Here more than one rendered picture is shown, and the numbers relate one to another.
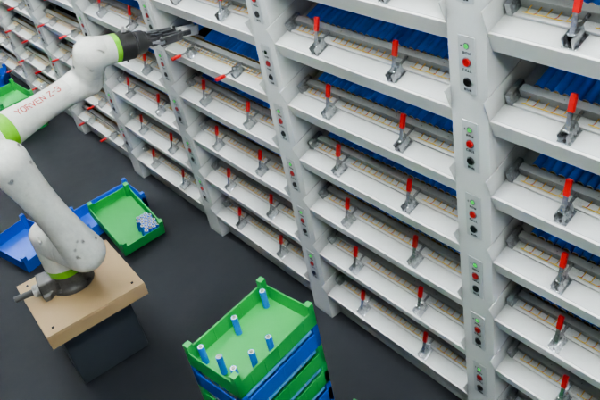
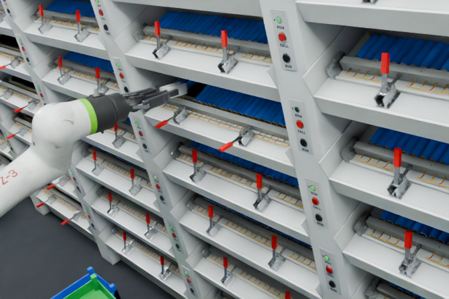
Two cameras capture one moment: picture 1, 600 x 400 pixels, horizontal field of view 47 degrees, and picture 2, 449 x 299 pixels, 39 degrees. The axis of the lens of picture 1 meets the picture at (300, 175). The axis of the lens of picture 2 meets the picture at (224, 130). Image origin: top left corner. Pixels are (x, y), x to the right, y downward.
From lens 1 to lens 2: 0.69 m
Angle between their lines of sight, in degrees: 9
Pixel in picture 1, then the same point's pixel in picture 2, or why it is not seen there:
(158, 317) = not seen: outside the picture
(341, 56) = (428, 107)
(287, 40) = (331, 91)
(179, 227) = not seen: outside the picture
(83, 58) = (46, 131)
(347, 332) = not seen: outside the picture
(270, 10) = (308, 50)
